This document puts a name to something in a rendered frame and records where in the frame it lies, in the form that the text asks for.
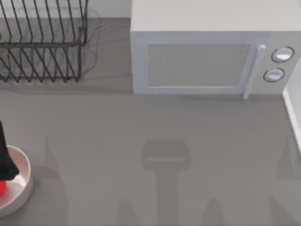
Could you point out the microwave oven door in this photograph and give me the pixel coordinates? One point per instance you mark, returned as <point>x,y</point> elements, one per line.
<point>195,66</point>

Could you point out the pale microwave oven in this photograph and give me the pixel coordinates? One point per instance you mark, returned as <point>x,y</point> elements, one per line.
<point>211,18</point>

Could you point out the small microwave knob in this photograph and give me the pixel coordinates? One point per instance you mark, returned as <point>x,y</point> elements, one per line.
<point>274,75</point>

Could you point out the white bowl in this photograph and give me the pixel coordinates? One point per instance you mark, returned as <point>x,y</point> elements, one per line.
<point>22,174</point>

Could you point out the large microwave knob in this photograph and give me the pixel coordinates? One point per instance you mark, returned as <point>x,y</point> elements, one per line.
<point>282,54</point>

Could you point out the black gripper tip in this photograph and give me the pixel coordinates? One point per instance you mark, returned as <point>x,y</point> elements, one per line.
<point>4,155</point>

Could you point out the red round object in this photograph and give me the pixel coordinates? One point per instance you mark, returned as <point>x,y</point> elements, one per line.
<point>2,187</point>

